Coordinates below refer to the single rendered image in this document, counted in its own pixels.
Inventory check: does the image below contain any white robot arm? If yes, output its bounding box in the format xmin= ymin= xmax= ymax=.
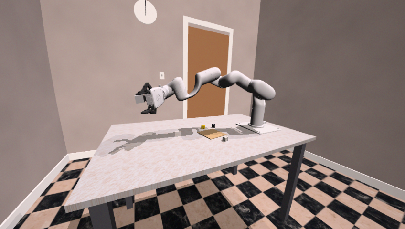
xmin=159 ymin=67 xmax=276 ymax=128

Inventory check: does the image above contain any tan flat mat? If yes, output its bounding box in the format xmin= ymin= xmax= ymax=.
xmin=198 ymin=129 xmax=227 ymax=139

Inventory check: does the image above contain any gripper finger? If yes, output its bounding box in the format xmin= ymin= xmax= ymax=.
xmin=135 ymin=83 xmax=152 ymax=95
xmin=141 ymin=104 xmax=157 ymax=115

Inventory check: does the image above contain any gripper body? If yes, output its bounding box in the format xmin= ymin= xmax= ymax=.
xmin=145 ymin=87 xmax=166 ymax=109

